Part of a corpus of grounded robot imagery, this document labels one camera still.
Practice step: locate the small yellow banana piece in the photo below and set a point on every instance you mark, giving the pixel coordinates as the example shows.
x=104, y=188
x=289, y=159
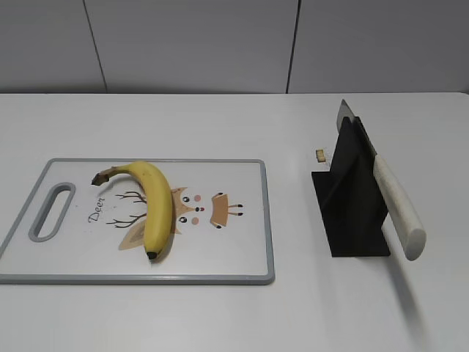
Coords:
x=320, y=156

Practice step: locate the white-handled kitchen knife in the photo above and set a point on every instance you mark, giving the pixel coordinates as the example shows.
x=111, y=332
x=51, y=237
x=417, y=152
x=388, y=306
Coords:
x=404, y=216

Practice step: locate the white grey-rimmed cutting board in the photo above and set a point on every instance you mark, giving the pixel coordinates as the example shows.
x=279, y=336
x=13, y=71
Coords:
x=70, y=232

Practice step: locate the black knife stand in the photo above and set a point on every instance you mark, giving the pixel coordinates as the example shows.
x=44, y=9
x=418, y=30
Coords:
x=351, y=205

